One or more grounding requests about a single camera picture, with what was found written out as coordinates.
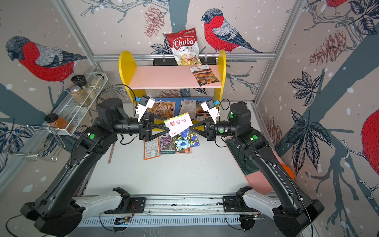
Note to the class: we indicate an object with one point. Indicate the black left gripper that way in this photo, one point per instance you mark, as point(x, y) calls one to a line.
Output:
point(145, 132)

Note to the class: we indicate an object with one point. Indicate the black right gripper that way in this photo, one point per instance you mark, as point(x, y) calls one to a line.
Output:
point(209, 136)

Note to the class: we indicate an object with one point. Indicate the orange white seed bag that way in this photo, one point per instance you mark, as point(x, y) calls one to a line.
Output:
point(151, 149)

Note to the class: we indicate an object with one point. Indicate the purple flower seed bag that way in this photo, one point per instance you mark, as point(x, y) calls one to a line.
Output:
point(167, 146)

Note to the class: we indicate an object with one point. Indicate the blue flower seed bag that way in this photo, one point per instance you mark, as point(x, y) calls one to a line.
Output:
point(179, 131)

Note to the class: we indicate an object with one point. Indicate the market stall seed bag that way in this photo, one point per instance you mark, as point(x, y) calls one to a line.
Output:
point(184, 151)

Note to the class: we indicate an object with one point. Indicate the orange flower seed bag top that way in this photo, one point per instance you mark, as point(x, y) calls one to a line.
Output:
point(204, 75)

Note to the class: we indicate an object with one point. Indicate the orange flower seed bag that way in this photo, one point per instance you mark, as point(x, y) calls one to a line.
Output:
point(204, 75)
point(200, 113)

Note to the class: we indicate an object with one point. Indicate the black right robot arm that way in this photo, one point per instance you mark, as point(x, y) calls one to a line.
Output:
point(292, 210)

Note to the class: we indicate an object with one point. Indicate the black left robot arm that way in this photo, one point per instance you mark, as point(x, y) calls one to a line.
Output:
point(55, 212)

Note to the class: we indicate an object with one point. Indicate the orange flower seed bag lower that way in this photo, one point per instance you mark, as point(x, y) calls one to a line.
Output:
point(200, 113)

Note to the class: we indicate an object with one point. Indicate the market stall bag lower left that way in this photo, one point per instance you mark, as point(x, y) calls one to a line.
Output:
point(155, 109)

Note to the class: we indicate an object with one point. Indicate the white text seed bag lower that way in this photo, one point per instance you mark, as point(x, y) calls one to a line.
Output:
point(190, 107)

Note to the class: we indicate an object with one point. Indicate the yellow two-tier shelf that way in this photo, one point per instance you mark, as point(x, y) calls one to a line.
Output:
point(138, 79)

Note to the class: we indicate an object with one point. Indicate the red Chuba chips bag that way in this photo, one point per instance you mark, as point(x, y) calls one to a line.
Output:
point(184, 47)

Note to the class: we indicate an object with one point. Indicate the clear spice jar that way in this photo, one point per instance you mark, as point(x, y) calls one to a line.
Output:
point(97, 82)

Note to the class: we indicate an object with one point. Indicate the silver lid spice jar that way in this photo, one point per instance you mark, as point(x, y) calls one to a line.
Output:
point(80, 96)

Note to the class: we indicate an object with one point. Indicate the black lid spice jar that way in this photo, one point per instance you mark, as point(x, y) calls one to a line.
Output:
point(80, 80)

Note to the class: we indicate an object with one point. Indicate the orange sauce jar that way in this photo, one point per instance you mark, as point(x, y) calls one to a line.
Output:
point(58, 122)

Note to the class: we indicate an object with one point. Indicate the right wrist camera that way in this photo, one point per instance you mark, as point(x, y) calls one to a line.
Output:
point(210, 106)

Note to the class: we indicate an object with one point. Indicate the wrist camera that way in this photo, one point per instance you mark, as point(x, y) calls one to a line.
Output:
point(145, 102)
point(210, 106)

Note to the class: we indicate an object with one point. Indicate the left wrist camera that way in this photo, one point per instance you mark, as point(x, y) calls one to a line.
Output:
point(145, 102)

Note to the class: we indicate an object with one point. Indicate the silver fork pink handle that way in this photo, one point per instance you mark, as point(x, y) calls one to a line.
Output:
point(111, 153)

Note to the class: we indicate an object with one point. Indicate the black wall bracket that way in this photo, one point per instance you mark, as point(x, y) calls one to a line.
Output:
point(172, 61)

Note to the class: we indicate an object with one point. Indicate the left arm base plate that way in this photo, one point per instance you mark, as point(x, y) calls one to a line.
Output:
point(130, 206)

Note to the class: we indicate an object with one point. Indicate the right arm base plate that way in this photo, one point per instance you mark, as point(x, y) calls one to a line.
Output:
point(232, 204)

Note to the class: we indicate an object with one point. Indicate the white wire spice rack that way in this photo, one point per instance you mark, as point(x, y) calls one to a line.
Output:
point(71, 111)

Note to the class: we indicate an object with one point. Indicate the chrome wire hook rack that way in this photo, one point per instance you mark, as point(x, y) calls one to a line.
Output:
point(31, 142)

